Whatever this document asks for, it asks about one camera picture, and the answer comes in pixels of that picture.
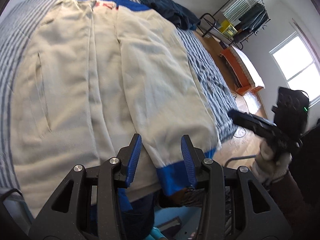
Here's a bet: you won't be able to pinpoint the striped blue bed quilt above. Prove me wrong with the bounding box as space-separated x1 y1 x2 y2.
1 0 236 189

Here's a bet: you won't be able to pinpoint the dark hanging garments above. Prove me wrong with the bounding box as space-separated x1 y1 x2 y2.
233 3 268 43

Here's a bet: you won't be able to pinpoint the striped hanging cloth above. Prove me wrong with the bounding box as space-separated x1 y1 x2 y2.
220 0 262 25

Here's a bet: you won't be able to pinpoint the beige blue KEBER jacket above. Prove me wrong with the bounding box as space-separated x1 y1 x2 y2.
10 0 220 216

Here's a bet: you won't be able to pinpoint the window with white frame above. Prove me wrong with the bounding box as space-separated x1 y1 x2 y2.
270 20 319 98

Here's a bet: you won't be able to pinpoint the right white gloved hand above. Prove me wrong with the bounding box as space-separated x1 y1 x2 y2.
251 140 292 185

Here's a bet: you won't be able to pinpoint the dark navy clothes pile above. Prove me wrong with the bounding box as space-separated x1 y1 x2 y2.
140 0 201 30

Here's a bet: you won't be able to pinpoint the black metal clothes rack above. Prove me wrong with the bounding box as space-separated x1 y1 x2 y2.
197 0 271 50

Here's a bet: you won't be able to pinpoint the orange bench with white cover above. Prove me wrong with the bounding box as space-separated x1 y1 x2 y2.
220 46 265 95

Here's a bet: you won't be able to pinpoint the yellow green box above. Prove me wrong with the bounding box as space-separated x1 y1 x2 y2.
219 20 238 38

